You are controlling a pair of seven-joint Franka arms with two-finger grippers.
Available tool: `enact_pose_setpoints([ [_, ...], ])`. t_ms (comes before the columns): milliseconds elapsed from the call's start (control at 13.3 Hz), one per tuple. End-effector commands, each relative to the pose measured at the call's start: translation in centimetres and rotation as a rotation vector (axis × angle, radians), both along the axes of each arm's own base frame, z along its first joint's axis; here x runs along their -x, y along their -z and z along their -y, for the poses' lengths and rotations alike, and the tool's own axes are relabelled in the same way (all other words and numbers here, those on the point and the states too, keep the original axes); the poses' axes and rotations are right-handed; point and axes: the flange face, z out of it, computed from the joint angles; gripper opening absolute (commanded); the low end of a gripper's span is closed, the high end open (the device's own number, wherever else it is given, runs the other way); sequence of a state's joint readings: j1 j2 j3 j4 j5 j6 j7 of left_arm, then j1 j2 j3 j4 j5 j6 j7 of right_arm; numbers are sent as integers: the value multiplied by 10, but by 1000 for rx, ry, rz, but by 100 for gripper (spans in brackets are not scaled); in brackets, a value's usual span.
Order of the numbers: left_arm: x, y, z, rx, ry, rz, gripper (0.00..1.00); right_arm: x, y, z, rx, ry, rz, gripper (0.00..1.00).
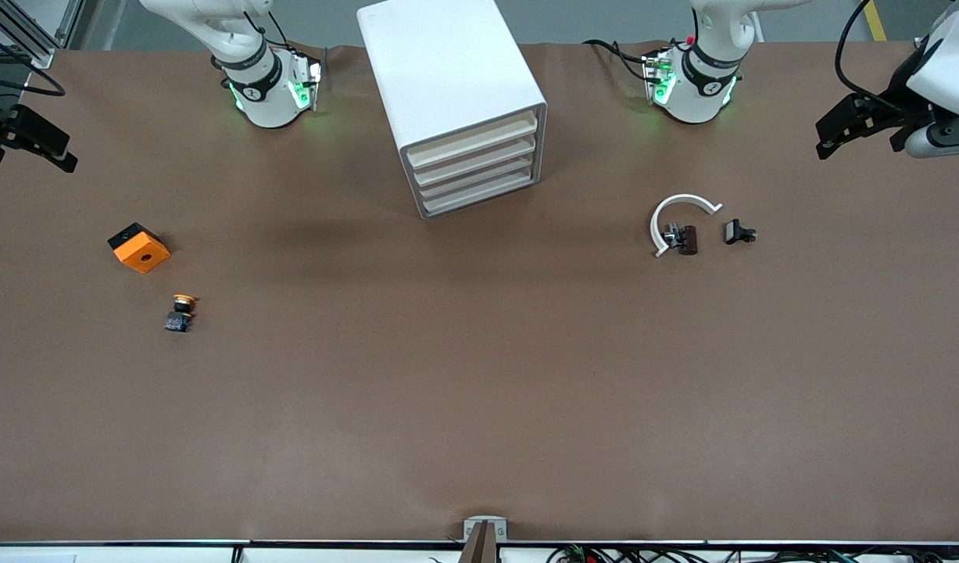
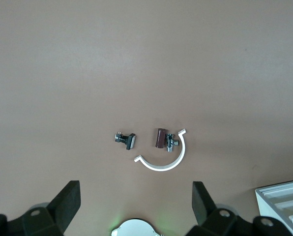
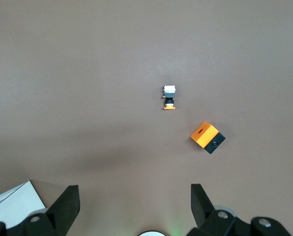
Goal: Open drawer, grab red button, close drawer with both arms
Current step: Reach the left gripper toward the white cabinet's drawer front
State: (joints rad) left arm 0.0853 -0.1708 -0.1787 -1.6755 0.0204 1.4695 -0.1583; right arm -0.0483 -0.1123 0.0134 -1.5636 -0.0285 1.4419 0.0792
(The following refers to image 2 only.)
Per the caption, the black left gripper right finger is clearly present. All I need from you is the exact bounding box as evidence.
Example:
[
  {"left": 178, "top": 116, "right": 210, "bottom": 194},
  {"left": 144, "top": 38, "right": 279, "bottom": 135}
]
[{"left": 185, "top": 181, "right": 293, "bottom": 236}]

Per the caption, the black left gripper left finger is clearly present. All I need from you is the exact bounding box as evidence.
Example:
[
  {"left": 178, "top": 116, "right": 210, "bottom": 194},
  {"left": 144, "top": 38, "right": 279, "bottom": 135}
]
[{"left": 0, "top": 180, "right": 81, "bottom": 236}]

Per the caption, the white curved pipe clamp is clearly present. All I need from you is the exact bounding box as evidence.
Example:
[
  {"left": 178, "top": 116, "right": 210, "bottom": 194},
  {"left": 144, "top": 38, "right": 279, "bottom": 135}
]
[{"left": 133, "top": 128, "right": 187, "bottom": 172}]

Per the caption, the small black clip part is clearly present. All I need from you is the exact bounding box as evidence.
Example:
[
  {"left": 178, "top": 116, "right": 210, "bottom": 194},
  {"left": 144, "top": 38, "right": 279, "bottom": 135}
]
[{"left": 114, "top": 132, "right": 138, "bottom": 151}]

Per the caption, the brown table cover mat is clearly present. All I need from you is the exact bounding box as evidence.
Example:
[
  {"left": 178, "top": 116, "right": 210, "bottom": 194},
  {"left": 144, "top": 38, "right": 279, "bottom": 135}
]
[{"left": 0, "top": 0, "right": 293, "bottom": 236}]

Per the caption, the metal valve with brown handle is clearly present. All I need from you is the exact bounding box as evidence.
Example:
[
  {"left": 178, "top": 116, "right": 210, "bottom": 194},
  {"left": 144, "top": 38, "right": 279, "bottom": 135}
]
[{"left": 153, "top": 127, "right": 180, "bottom": 153}]

